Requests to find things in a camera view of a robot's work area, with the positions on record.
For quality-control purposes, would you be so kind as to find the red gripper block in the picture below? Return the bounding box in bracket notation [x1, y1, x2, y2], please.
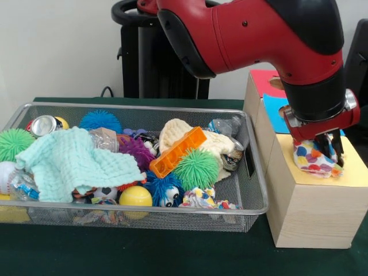
[283, 106, 361, 168]

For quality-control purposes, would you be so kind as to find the white polka dot cloth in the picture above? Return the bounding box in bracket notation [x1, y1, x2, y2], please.
[292, 132, 344, 179]

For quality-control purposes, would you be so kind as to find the wooden box with three holes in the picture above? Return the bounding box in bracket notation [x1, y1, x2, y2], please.
[243, 69, 368, 250]

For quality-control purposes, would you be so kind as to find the shallow mesh bin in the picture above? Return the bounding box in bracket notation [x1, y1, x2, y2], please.
[0, 102, 271, 233]

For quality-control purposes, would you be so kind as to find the green spiky rubber ball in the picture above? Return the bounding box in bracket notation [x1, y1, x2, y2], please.
[172, 148, 220, 192]
[0, 128, 36, 163]

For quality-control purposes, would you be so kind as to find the orange plastic block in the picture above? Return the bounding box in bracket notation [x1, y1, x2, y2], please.
[149, 126, 208, 179]

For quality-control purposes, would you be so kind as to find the cream knitted cloth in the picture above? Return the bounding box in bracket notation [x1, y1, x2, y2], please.
[158, 118, 245, 182]

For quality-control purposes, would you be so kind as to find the blue furry toy with eyes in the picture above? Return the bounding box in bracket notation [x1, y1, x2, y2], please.
[143, 171, 185, 208]

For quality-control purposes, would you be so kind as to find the purple spiky rubber ball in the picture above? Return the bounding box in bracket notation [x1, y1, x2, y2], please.
[118, 136, 156, 173]

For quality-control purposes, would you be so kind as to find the smooth yellow ball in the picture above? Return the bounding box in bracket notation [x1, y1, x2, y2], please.
[118, 185, 153, 207]

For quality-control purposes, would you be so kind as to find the dark green table cloth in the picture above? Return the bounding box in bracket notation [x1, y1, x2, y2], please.
[0, 97, 368, 276]

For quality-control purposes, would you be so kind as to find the blue spiky rubber ball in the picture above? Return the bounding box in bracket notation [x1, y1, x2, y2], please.
[79, 109, 123, 135]

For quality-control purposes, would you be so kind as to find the mint green cloth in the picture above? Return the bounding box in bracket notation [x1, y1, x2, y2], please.
[14, 126, 147, 204]

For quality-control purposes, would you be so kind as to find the crushed silver drink can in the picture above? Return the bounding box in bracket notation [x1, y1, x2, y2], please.
[28, 114, 66, 138]

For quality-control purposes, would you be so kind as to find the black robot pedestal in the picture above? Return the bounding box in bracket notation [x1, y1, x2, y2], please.
[110, 0, 218, 100]

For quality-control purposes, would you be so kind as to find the black cable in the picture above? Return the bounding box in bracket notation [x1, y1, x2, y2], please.
[99, 85, 115, 98]

